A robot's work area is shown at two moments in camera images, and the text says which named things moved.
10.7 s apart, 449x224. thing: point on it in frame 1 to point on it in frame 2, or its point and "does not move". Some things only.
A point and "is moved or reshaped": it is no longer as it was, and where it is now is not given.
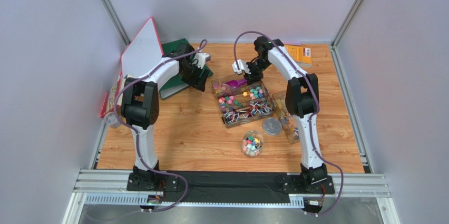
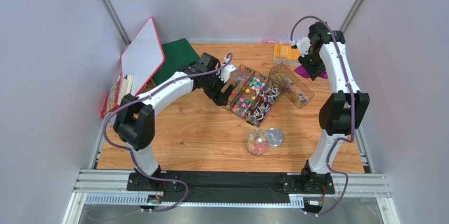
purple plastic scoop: (237, 83) is moved or reshaped
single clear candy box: (289, 122) to (299, 94)
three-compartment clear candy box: (239, 103) is moved or reshaped
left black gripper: (197, 82) to (220, 98)
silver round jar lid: (272, 126) to (274, 137)
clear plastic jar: (252, 143) is moved or reshaped
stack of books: (110, 99) does not move
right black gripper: (253, 72) to (312, 70)
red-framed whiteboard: (144, 50) does not move
